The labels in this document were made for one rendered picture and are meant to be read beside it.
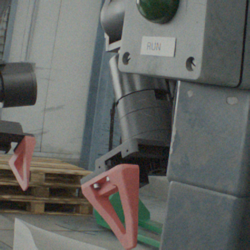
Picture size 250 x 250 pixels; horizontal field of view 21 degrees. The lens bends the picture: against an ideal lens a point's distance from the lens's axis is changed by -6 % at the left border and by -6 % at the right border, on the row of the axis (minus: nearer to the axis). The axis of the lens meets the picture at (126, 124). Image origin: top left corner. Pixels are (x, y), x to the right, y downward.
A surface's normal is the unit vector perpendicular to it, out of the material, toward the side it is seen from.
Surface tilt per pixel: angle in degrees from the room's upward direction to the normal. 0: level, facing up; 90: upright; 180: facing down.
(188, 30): 90
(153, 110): 63
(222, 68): 90
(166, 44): 90
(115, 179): 107
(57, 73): 90
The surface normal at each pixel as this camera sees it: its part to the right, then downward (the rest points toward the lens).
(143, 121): -0.19, -0.33
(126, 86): -0.50, -0.24
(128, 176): 0.60, -0.03
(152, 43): -0.80, -0.07
